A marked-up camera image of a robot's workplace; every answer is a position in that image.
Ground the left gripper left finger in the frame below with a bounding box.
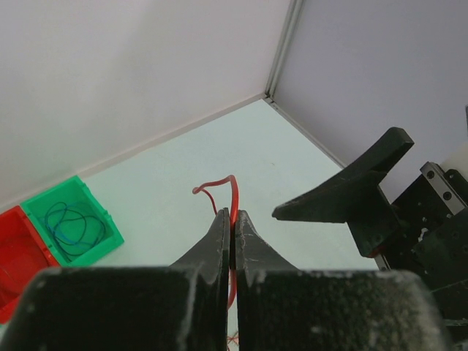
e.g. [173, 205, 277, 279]
[1, 209, 230, 350]

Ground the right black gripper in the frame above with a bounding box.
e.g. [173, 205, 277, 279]
[272, 127, 467, 325]

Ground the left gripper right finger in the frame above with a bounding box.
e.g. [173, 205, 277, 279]
[235, 210, 453, 350]

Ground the bright red wire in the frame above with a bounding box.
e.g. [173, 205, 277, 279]
[192, 175, 241, 312]

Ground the light blue wire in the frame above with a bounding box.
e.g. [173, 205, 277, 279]
[45, 201, 107, 263]

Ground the right green bin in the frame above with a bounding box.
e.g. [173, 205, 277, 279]
[20, 175, 124, 266]

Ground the red bin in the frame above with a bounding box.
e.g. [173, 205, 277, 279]
[1, 205, 59, 325]

